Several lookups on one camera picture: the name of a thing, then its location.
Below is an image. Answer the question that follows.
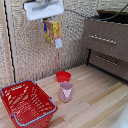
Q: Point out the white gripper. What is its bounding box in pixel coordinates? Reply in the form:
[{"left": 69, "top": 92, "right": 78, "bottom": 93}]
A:
[{"left": 23, "top": 0, "right": 65, "bottom": 34}]

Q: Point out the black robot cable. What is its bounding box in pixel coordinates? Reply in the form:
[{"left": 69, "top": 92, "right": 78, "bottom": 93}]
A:
[{"left": 63, "top": 3, "right": 128, "bottom": 22}]

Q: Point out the red plastic shopping basket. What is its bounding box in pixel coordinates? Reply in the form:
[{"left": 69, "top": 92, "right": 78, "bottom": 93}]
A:
[{"left": 0, "top": 79, "right": 59, "bottom": 128}]

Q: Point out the pink plastic cup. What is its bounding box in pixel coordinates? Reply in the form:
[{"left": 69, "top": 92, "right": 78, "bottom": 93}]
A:
[{"left": 58, "top": 81, "right": 74, "bottom": 103}]

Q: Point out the red plastic bowl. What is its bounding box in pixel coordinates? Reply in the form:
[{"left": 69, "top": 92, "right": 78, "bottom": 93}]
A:
[{"left": 55, "top": 70, "right": 72, "bottom": 84}]

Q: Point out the cereal snack bar box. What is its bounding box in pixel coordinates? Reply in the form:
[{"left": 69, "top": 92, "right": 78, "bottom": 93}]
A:
[{"left": 43, "top": 17, "right": 64, "bottom": 50}]

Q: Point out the brown wooden drawer cabinet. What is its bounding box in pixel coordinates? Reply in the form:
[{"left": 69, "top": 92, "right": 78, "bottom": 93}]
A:
[{"left": 81, "top": 9, "right": 128, "bottom": 82}]

